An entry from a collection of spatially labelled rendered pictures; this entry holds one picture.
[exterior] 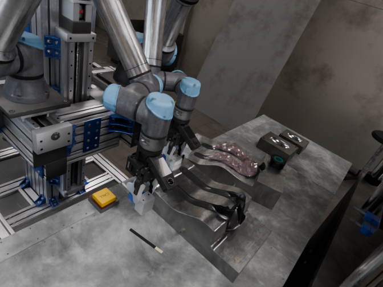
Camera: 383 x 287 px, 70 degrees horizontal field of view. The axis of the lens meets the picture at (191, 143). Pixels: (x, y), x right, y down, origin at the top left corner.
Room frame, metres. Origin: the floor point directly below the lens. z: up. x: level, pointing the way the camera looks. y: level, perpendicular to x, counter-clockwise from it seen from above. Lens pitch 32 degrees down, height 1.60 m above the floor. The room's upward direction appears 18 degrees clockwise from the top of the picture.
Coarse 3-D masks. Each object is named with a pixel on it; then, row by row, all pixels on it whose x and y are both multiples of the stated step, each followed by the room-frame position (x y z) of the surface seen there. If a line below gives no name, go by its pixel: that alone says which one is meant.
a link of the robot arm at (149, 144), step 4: (140, 136) 0.62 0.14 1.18; (144, 136) 0.61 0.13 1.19; (140, 140) 0.62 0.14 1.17; (144, 140) 0.61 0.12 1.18; (148, 140) 0.61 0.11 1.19; (152, 140) 0.61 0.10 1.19; (156, 140) 0.61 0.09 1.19; (160, 140) 0.62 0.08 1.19; (164, 140) 0.63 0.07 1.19; (140, 144) 0.62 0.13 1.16; (144, 144) 0.61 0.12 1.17; (148, 144) 0.61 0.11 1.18; (152, 144) 0.61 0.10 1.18; (156, 144) 0.61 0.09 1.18; (160, 144) 0.62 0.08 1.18; (164, 144) 0.64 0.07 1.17; (144, 148) 0.61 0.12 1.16; (148, 148) 0.61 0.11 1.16; (152, 148) 0.61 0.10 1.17; (156, 148) 0.61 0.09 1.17; (160, 148) 0.62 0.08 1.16
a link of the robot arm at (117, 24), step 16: (96, 0) 0.78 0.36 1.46; (112, 0) 0.78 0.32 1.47; (112, 16) 0.77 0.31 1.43; (112, 32) 0.77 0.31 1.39; (128, 32) 0.78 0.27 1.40; (128, 48) 0.76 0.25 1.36; (128, 64) 0.76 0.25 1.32; (144, 64) 0.78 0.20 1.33; (144, 80) 0.76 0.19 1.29; (160, 80) 0.82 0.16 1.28
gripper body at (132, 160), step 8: (136, 152) 0.64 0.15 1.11; (144, 152) 0.61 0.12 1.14; (152, 152) 0.61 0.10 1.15; (160, 152) 0.63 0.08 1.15; (128, 160) 0.64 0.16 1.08; (136, 160) 0.63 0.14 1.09; (144, 160) 0.63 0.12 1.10; (128, 168) 0.63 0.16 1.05; (136, 168) 0.62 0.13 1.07; (144, 168) 0.61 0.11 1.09; (136, 176) 0.62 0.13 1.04; (144, 176) 0.60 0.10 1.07; (152, 176) 0.63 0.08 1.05
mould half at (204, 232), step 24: (192, 168) 0.95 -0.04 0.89; (168, 192) 0.76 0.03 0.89; (192, 192) 0.80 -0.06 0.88; (168, 216) 0.69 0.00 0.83; (192, 216) 0.65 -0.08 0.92; (216, 216) 0.67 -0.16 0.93; (192, 240) 0.63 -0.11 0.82; (216, 240) 0.63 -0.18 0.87; (240, 240) 0.67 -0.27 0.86; (264, 240) 0.70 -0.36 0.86; (216, 264) 0.58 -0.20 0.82; (240, 264) 0.57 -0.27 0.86
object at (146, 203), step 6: (126, 186) 0.67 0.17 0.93; (144, 192) 0.66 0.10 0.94; (132, 198) 0.63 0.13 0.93; (144, 198) 0.62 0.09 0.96; (150, 198) 0.63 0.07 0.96; (138, 204) 0.61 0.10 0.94; (144, 204) 0.60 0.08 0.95; (150, 204) 0.63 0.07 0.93; (138, 210) 0.61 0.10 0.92; (144, 210) 0.61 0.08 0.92
